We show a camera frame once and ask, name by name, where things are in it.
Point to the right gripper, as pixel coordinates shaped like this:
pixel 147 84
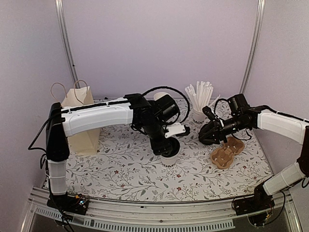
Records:
pixel 217 131

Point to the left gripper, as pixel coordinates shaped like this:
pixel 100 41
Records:
pixel 156 147

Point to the stack of white paper cups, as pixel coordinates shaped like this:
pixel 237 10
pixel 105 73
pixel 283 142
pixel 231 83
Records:
pixel 159 95

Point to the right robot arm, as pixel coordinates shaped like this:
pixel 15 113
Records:
pixel 261 117

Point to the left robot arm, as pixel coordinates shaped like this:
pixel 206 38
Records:
pixel 157 118

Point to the white cup holding straws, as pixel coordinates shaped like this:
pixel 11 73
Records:
pixel 198 117

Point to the brown cardboard cup carrier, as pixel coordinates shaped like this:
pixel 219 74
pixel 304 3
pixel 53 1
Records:
pixel 223 156

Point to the bundle of wrapped white straws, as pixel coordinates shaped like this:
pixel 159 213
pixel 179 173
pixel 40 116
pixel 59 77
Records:
pixel 200 96

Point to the floral table mat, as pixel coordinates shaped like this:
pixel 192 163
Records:
pixel 125 168

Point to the kraft paper bag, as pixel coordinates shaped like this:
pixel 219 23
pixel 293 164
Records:
pixel 84 143

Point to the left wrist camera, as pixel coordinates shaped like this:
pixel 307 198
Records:
pixel 176 130

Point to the aluminium front rail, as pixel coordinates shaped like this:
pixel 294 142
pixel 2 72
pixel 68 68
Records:
pixel 105 215

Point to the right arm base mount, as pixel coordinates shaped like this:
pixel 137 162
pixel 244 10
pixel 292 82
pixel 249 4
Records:
pixel 260 201

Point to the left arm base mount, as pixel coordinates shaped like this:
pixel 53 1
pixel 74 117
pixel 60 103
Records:
pixel 77 204

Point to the right aluminium frame post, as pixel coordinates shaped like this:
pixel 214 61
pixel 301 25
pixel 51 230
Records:
pixel 254 44

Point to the aluminium frame post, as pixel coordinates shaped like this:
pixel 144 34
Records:
pixel 65 38
pixel 254 44

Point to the left aluminium frame post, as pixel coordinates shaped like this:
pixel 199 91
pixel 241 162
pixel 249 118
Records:
pixel 65 38

